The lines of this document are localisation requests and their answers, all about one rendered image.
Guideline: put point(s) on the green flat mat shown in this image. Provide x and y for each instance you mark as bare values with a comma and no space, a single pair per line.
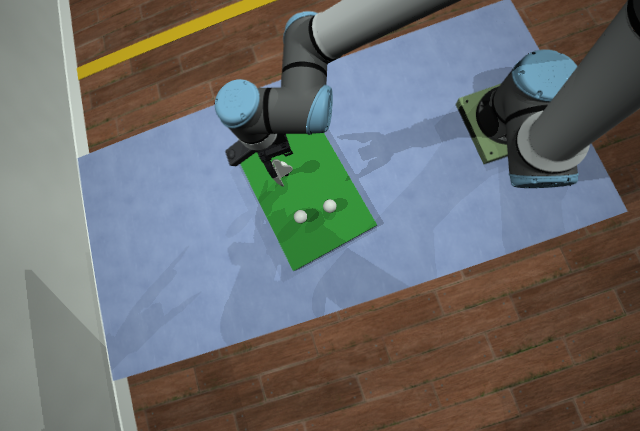
317,175

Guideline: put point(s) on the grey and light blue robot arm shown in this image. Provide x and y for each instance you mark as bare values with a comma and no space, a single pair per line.
602,91

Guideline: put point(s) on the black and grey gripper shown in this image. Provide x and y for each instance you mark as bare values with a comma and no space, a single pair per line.
279,170

